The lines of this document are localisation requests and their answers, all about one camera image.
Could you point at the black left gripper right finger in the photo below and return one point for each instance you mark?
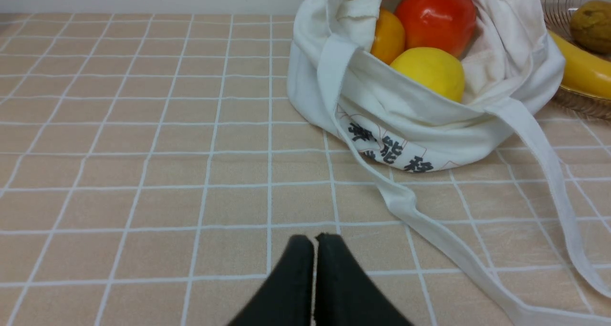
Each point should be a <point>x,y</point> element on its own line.
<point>344,294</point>

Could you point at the orange fruit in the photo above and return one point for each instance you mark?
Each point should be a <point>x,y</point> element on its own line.
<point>389,37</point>

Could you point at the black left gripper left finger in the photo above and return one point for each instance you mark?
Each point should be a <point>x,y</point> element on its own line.
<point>285,297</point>

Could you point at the yellow banana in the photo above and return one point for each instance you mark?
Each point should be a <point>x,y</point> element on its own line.
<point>584,72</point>

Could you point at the yellow apple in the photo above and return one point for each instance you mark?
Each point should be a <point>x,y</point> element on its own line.
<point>434,69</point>

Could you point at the white cloth tote bag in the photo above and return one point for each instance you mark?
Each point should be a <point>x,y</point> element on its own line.
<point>512,70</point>

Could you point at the red apple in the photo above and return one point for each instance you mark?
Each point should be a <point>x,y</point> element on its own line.
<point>448,25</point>

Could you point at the amber glass fruit plate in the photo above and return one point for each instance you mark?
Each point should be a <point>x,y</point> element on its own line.
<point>557,16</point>

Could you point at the brown wrinkled fruit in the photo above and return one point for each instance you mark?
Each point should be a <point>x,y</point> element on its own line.
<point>590,26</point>

